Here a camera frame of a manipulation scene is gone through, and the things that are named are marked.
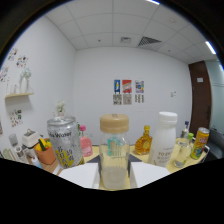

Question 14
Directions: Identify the white milk bottle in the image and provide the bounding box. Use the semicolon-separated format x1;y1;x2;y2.
147;111;179;168

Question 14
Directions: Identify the light blue cup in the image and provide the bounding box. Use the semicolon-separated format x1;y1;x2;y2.
31;156;44;170

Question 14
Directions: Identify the two-tier wooden shelf rack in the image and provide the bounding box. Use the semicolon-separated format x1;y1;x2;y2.
54;143;212;191

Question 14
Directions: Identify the amber syrup bottle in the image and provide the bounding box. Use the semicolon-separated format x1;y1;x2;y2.
134;125;154;156

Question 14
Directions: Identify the pink bottle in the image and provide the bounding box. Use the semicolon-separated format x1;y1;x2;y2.
79;124;94;158

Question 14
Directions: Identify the silver and black drink can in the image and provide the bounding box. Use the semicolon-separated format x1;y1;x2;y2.
46;115;85;169

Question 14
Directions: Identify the clear bottle with green cap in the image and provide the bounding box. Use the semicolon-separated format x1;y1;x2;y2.
173;132;195;169

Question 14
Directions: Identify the yellow toy fruit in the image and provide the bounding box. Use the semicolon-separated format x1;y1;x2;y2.
34;139;53;153

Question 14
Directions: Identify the green toy vegetable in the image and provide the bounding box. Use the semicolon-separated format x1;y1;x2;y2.
38;138;48;152

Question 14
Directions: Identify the small clear bottle dark cap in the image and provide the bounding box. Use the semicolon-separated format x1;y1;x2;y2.
180;120;191;139

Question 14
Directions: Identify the yellow cartoon drink can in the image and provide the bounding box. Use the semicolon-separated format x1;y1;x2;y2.
190;126;211;160

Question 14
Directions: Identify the white kitchen appliance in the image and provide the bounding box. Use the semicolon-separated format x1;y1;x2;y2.
22;128;42;158

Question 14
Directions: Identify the white flower vase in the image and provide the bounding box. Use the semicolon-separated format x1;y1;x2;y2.
54;99;67;118

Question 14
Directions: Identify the black armchair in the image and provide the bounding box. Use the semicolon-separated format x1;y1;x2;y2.
204;129;224;161

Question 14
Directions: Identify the striped black and white print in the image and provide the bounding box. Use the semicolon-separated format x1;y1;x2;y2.
134;94;145;104

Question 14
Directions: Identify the dark brown door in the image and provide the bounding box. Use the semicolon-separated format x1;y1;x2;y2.
188;60;213;136

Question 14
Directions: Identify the white vase decoration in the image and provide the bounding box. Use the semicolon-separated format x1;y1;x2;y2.
19;67;33;94

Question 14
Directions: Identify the ceiling air vent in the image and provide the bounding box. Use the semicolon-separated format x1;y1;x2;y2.
137;35;162;47

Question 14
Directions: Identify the square ceiling fixture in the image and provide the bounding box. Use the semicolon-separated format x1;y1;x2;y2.
119;36;132;44

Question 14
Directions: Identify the ceiling light strip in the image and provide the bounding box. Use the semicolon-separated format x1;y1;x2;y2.
204;40;217;55

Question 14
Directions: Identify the multicolour wall poster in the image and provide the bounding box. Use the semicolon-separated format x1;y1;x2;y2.
134;79;145;94

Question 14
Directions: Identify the red wall poster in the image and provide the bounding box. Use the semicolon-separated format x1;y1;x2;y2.
121;79;133;94

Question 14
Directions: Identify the blue wall poster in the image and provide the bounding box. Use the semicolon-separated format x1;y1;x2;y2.
113;79;122;94

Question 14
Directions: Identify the wooden wall shelf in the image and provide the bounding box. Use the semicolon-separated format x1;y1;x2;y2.
4;92;35;99

